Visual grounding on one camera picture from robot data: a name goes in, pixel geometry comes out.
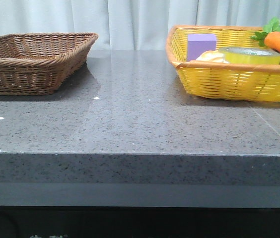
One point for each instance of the yellowish clear tape roll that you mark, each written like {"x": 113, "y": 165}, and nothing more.
{"x": 242, "y": 55}

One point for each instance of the yellow wicker basket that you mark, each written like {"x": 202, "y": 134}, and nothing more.
{"x": 248, "y": 82}

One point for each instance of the purple foam cube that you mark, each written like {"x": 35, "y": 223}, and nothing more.
{"x": 200, "y": 43}

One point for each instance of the toy croissant bread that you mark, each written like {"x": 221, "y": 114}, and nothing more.
{"x": 212, "y": 56}

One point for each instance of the white curtain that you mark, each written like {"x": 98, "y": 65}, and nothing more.
{"x": 130, "y": 24}

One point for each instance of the brown wicker basket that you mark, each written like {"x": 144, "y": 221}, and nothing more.
{"x": 38, "y": 63}

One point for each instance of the orange toy carrot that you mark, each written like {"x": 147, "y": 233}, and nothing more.
{"x": 269, "y": 36}

